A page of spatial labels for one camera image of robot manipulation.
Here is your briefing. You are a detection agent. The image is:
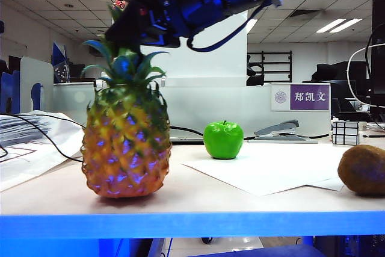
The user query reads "blue dotted board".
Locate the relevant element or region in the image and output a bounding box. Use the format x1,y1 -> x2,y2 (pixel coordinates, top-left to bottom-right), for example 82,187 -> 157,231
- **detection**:
52,42 -> 72,84

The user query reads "white board panel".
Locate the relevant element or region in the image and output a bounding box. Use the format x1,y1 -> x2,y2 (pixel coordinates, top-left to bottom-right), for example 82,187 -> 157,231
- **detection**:
140,10 -> 249,79

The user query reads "brown fuzzy kiwi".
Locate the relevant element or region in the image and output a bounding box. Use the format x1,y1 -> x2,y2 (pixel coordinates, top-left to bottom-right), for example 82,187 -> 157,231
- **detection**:
337,144 -> 385,196

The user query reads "black monitor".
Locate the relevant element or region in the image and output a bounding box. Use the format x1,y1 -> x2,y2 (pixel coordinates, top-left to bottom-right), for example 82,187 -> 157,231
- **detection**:
371,0 -> 385,116

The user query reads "printed white paper sheet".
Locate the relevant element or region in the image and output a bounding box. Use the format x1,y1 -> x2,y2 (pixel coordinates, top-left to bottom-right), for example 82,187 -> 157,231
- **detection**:
0,111 -> 87,193

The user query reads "white paper sheet underneath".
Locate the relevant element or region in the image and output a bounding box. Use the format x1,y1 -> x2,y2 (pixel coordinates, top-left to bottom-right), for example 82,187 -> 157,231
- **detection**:
312,177 -> 345,192

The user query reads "white cable loop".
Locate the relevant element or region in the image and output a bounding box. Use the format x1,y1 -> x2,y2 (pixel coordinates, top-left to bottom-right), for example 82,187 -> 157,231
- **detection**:
346,43 -> 385,109

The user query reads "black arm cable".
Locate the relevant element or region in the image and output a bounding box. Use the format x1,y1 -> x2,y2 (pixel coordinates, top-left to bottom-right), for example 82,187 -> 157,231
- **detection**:
185,4 -> 263,54

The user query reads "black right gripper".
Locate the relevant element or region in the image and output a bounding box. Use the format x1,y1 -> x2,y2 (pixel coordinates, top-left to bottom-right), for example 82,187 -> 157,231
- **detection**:
105,0 -> 193,56

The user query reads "thick black cable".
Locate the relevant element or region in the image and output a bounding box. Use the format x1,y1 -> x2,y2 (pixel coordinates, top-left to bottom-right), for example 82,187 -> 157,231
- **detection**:
170,125 -> 206,136

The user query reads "distant ceiling light strip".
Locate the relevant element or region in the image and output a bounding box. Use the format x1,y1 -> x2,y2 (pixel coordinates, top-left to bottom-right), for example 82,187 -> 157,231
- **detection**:
316,18 -> 347,34
330,18 -> 364,34

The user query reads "black office chair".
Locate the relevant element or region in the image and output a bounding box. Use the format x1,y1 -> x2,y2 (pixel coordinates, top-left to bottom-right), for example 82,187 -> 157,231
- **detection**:
246,55 -> 266,87

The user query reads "person in dark clothing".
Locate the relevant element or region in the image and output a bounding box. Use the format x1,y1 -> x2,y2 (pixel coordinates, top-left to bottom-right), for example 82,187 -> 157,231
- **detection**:
312,63 -> 340,84

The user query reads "white file holder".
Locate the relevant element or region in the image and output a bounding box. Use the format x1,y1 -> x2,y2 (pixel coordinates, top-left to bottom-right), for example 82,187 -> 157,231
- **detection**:
20,57 -> 55,114

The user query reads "green plastic apple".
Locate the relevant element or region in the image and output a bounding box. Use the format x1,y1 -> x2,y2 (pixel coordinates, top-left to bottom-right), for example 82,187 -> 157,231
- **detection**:
203,120 -> 244,160

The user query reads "plastic pineapple with green crown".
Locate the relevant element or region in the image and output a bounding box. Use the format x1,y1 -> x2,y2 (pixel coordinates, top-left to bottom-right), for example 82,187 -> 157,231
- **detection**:
80,4 -> 173,199

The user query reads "large white paper sheet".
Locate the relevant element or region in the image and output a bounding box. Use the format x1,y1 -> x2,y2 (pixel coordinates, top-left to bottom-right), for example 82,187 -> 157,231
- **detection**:
180,143 -> 377,197

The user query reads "grey stapler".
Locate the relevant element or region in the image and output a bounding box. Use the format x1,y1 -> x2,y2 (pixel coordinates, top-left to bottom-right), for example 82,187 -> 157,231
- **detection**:
248,119 -> 319,144

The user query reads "purple and white name plate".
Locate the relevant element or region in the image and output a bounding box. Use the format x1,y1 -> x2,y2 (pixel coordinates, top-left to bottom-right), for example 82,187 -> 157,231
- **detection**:
270,83 -> 331,112

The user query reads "thin black cable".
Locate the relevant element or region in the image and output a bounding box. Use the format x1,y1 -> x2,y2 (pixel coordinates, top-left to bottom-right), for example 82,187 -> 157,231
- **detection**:
0,113 -> 84,163

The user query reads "silver mirror cube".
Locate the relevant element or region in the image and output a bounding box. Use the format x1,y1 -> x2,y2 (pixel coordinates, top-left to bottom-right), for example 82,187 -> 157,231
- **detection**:
331,120 -> 361,146

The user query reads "frosted glass desk partition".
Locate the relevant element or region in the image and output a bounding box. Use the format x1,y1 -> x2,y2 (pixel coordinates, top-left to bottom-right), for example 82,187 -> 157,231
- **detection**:
53,75 -> 331,141

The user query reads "blue file holder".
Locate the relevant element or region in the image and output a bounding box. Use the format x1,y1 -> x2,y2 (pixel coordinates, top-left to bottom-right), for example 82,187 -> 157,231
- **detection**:
0,70 -> 22,115

